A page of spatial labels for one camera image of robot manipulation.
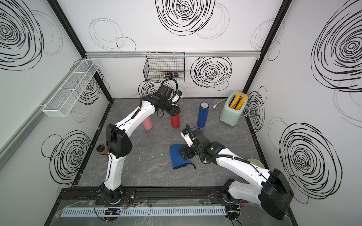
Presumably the blue thermos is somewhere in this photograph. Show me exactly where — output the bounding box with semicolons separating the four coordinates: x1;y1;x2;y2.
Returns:
197;102;210;128

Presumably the red thermos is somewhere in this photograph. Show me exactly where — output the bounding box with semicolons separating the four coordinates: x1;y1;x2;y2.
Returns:
171;114;180;129

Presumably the blue cloth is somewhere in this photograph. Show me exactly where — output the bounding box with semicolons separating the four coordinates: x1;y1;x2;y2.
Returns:
170;144;196;170

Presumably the object in wire basket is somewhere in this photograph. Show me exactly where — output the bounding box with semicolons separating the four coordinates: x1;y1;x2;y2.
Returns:
163;72;179;79

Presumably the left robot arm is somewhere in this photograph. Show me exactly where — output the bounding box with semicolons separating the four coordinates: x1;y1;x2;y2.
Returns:
97;78;183;204

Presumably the light green plate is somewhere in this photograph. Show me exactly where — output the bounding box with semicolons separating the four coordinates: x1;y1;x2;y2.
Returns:
248;158;265;169

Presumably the small brown jar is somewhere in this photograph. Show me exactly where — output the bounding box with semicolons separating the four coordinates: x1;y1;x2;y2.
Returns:
96;145;109;155

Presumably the pink thermos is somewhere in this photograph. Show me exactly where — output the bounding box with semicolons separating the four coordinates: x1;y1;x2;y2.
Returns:
142;116;153;131

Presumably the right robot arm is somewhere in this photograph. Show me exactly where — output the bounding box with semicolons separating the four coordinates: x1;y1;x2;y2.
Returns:
179;124;294;220

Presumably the white mesh shelf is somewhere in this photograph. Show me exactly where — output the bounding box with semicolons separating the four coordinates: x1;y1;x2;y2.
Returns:
42;59;100;117

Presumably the mint green toaster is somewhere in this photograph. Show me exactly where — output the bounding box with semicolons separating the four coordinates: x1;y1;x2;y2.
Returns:
220;91;248;126

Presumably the white toaster power cable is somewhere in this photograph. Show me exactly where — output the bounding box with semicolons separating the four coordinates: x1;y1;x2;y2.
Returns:
212;98;229;110

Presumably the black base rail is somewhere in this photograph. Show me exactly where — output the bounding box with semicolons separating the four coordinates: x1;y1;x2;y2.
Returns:
59;186;286;205

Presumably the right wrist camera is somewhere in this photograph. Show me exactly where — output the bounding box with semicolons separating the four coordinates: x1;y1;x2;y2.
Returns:
181;128;195;147

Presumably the white slotted cable duct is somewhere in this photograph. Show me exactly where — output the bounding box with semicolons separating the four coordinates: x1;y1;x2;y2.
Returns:
60;206;227;218

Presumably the black wire basket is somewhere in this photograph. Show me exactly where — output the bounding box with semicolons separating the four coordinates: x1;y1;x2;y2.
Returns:
143;51;186;82

